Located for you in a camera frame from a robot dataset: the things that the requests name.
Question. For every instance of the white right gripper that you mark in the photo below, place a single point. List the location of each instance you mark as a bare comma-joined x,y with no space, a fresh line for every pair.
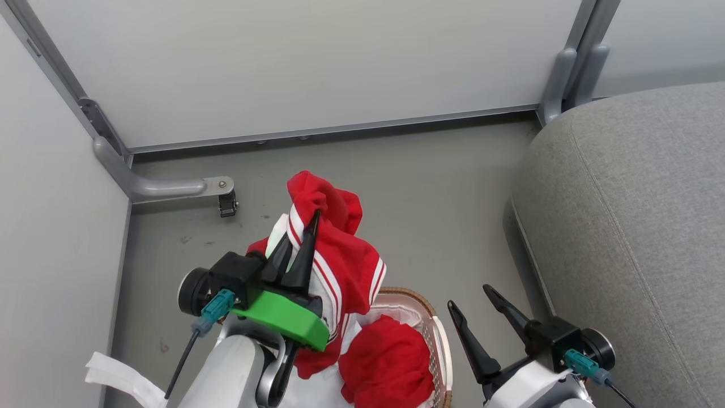
527,382

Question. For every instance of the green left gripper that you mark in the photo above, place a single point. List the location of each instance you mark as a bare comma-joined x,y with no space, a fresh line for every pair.
283,318

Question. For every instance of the red white-striped garment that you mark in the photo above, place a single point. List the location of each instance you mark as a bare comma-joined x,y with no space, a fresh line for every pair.
340,255

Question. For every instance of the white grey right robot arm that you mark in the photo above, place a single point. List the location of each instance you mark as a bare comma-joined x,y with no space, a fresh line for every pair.
578,396

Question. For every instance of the woven laundry basket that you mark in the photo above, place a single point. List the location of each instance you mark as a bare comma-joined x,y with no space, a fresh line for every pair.
439,340

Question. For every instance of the black caster wheel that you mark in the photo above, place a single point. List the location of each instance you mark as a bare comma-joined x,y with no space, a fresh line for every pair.
227,204

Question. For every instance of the plain red garment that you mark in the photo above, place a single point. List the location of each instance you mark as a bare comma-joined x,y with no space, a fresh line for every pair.
388,362

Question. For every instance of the grey partition foot bar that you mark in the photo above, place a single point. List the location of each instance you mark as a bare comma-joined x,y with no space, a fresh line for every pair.
153,184

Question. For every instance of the grey fabric sofa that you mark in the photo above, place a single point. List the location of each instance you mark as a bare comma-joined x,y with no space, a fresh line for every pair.
628,238

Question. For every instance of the white cloth strip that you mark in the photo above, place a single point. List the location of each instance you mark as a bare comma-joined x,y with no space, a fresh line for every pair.
122,377

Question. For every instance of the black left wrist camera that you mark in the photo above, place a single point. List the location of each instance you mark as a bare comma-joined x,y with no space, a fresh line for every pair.
229,279

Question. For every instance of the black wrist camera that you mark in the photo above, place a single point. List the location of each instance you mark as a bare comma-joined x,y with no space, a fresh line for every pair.
229,279
561,337

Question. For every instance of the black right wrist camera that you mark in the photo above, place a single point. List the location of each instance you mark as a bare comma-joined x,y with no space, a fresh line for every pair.
561,337

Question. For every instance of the grey partition bottom rail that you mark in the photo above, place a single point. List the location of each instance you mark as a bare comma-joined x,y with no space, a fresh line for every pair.
334,129

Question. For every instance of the grey partition corner post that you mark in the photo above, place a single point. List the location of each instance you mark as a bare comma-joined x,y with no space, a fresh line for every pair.
572,73

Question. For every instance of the grey partition side frame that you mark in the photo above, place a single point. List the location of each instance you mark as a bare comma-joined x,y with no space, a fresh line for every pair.
54,73

